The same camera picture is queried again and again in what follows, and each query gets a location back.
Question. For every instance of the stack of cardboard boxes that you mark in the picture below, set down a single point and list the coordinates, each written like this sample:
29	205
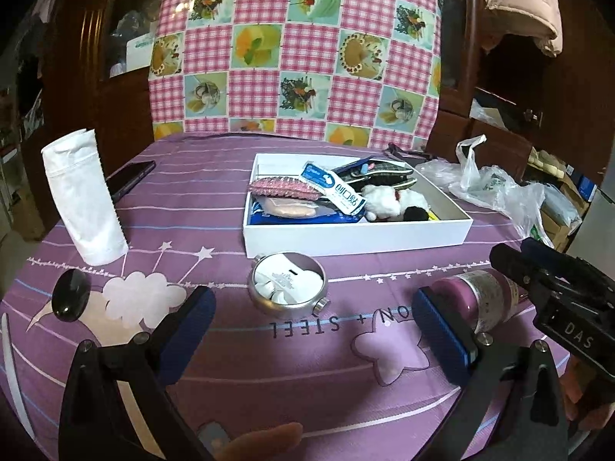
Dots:
562	192

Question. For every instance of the dark blue packet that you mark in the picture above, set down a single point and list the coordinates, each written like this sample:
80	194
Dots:
257	217

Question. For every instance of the dark wooden glass cabinet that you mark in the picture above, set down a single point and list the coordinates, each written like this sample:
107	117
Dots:
96	105

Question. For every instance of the beige jacket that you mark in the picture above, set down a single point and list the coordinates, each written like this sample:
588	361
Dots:
523	0

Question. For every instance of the purple printed bedsheet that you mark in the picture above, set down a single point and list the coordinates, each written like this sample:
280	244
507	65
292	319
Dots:
288	369

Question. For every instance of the white and blue mask packet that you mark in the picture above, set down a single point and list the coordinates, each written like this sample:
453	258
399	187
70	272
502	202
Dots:
331	187

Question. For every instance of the purple bottle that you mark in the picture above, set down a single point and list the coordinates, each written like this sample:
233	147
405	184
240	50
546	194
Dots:
475	297

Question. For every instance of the person's left hand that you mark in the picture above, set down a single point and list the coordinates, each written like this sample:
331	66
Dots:
269	442

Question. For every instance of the white and black plush toy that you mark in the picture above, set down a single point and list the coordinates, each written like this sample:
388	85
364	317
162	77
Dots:
384	201

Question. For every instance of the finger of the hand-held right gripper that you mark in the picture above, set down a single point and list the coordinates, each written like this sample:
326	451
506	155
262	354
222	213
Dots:
516	264
557	259

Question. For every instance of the clear plastic bag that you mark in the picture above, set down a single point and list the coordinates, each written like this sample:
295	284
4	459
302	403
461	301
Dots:
495	187

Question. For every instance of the pink checkered printed quilt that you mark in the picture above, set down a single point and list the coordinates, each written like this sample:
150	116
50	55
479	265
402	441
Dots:
298	43

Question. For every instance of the white cotton pads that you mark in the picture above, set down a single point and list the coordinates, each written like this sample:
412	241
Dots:
283	281

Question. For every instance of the black oval object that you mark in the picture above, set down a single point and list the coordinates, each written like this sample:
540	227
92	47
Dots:
70	295

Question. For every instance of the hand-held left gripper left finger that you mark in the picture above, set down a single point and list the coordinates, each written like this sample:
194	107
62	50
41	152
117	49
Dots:
192	329

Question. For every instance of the white carton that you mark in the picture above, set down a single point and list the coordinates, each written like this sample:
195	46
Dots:
140	53

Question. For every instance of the grey plaid pouch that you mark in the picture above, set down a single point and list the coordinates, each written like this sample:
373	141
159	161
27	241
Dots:
379	173

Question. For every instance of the pink sparkly scouring pad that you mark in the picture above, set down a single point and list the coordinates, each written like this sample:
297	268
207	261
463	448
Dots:
283	188

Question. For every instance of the person's right hand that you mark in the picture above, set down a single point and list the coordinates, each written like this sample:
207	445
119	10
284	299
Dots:
591	398

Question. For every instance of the peach soft pad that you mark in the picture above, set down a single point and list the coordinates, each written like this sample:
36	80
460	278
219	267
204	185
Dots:
288	207

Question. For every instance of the black phone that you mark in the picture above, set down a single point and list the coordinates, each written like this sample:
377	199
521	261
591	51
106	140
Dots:
129	180

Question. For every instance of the round metal tin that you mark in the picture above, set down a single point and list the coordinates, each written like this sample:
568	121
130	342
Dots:
288	309

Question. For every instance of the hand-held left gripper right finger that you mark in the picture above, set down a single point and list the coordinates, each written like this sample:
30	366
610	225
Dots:
442	341

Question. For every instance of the white shallow cardboard box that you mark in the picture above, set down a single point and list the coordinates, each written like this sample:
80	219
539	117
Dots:
355	240

